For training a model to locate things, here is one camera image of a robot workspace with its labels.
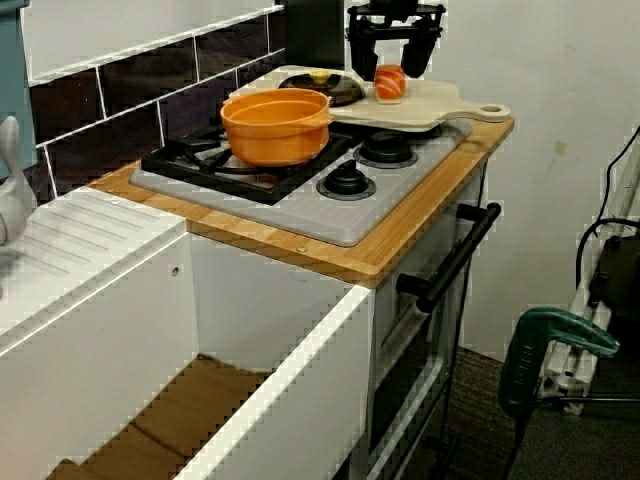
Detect orange toy cooking pot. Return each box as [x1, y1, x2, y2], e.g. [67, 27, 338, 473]
[220, 88, 335, 168]

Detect grey toy faucet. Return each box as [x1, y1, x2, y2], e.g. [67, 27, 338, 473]
[0, 115, 39, 301]

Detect black stove knob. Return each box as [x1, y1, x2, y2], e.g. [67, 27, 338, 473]
[316, 161, 378, 202]
[352, 130, 419, 168]

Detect white toy oven front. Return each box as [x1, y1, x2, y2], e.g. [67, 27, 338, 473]
[367, 164, 489, 480]

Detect salmon nigiri sushi toy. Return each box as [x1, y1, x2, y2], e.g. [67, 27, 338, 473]
[373, 63, 407, 104]

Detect brown folded cloth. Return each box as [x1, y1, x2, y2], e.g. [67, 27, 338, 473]
[44, 352, 274, 480]

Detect pale wooden cutting board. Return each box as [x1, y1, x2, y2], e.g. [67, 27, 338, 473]
[228, 64, 513, 134]

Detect dark slanted panel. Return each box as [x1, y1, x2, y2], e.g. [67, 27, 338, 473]
[284, 0, 347, 71]

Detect green clamp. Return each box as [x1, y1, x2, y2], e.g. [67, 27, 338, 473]
[498, 307, 622, 419]

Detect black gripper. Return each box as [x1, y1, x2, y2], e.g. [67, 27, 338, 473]
[347, 0, 445, 80]

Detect teal box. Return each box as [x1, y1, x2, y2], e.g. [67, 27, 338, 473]
[0, 0, 39, 181]

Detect brown glass lid yellow knob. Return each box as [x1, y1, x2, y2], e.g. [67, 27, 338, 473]
[277, 69, 364, 108]

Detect grey toy stove top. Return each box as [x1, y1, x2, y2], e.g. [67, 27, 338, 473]
[129, 117, 474, 248]

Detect black burner grate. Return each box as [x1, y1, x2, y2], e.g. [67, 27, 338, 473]
[141, 122, 364, 207]

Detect black oven door handle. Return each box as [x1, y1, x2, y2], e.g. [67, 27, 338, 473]
[396, 201, 503, 314]

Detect aluminium frame rail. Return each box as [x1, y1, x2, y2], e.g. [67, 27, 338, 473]
[537, 149, 640, 416]

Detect looped black cable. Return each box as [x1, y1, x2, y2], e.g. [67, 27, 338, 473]
[574, 217, 640, 292]

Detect dark boxy device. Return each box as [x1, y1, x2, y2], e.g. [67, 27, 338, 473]
[588, 234, 640, 321]

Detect thin black cable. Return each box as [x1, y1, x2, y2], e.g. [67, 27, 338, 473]
[601, 124, 640, 224]

